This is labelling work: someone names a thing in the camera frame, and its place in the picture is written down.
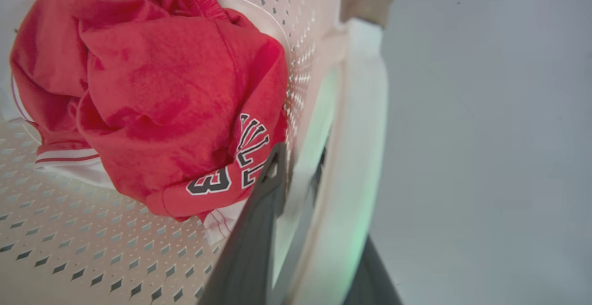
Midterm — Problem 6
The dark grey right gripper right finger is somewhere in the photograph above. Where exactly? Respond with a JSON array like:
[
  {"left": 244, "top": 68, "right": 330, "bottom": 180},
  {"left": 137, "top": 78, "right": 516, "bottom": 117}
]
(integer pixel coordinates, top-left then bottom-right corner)
[{"left": 311, "top": 147, "right": 403, "bottom": 305}]

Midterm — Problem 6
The red basketball jersey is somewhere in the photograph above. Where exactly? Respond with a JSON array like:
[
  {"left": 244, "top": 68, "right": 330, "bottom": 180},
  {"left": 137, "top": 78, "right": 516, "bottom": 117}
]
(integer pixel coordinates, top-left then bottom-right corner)
[{"left": 9, "top": 0, "right": 290, "bottom": 245}]

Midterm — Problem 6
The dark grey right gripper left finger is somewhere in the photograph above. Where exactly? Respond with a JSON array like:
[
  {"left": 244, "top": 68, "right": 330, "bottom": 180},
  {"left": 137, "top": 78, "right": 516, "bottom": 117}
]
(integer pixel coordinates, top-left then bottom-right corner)
[{"left": 196, "top": 142, "right": 288, "bottom": 305}]

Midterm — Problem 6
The white perforated laundry basket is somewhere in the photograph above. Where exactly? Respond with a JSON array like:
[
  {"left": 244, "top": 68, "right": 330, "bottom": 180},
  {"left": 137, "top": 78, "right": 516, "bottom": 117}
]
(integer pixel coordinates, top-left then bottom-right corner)
[{"left": 0, "top": 0, "right": 390, "bottom": 305}]

